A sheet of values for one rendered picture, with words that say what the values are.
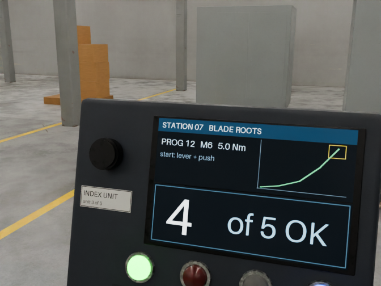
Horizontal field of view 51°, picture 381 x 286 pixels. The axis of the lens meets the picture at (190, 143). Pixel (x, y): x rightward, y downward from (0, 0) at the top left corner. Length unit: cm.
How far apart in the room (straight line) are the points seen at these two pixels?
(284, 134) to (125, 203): 15
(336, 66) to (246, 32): 545
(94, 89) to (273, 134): 816
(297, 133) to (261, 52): 754
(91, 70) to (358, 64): 501
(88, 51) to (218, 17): 264
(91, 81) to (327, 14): 738
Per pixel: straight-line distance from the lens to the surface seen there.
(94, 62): 841
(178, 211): 35
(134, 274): 36
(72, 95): 643
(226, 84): 803
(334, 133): 33
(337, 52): 1287
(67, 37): 638
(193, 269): 35
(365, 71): 624
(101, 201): 37
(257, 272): 34
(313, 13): 1290
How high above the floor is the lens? 131
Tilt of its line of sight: 14 degrees down
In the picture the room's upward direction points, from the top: straight up
